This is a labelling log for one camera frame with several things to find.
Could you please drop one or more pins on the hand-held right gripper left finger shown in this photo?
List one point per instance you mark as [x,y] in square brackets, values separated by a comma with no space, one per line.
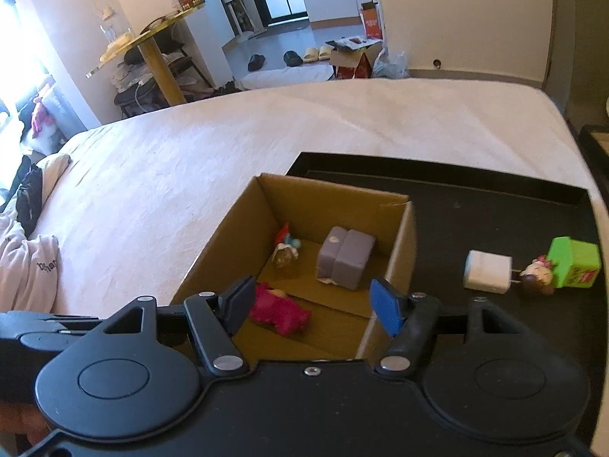
[240,302]

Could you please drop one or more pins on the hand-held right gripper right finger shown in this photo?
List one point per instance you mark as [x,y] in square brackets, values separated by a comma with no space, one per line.
[388,307]

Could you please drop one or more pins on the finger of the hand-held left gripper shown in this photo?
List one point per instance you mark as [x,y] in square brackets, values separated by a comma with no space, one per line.
[47,323]

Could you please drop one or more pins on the pink plush toy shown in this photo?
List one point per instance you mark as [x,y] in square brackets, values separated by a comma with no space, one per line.
[280,312]

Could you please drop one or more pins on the brown cardboard box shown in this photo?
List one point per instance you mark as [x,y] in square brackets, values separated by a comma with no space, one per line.
[223,247]

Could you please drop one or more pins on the grey block case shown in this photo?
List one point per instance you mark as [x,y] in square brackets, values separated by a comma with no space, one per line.
[345,259]

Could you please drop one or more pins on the red hat figurine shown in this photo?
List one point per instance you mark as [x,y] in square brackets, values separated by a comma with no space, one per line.
[285,247]

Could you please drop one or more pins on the white charger plug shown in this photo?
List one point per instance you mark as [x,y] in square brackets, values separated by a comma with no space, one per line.
[485,272]

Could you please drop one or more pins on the black tray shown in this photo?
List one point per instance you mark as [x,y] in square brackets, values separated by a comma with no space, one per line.
[476,200]

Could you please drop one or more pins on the brown hair doll figurine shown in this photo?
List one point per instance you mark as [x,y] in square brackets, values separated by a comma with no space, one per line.
[537,276]

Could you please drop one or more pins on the person's left forearm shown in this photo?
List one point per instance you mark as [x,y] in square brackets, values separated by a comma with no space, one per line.
[14,431]

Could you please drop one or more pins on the white garment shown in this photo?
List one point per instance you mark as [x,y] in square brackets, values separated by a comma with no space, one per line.
[28,266]

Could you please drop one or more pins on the black bag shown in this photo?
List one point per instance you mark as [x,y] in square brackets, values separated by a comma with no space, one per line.
[29,197]

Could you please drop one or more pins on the beige pillow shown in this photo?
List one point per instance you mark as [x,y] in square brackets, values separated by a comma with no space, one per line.
[54,166]

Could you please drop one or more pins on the bed with white sheet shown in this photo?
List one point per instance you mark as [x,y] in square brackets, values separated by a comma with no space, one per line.
[238,138]

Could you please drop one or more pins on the pink stuffed toy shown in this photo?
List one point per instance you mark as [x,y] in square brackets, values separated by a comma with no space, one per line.
[42,116]

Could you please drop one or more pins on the white floor mat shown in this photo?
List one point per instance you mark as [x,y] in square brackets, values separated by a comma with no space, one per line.
[285,76]

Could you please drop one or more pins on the black chair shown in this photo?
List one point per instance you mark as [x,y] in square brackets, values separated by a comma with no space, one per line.
[138,90]

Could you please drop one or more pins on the black slipper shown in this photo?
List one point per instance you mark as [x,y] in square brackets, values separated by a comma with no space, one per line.
[293,58]
[257,62]

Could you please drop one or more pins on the clear plastic bag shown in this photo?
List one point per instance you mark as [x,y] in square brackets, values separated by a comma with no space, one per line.
[392,64]

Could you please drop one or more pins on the red cardboard box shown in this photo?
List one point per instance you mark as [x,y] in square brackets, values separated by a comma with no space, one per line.
[357,64]

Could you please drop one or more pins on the beige slipper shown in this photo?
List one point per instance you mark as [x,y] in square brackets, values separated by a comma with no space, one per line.
[310,54]
[325,52]

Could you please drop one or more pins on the magazine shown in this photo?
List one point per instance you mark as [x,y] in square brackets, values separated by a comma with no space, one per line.
[352,43]

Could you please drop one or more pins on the round table with yellow leg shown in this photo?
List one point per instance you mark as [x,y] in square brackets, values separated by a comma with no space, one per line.
[152,43]

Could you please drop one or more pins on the white appliance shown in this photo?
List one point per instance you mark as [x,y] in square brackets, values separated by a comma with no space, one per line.
[209,28]

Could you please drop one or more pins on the orange box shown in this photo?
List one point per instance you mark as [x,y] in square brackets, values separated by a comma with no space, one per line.
[372,21]

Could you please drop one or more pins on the clear water bottle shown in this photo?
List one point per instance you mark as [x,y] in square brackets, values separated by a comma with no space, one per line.
[109,26]

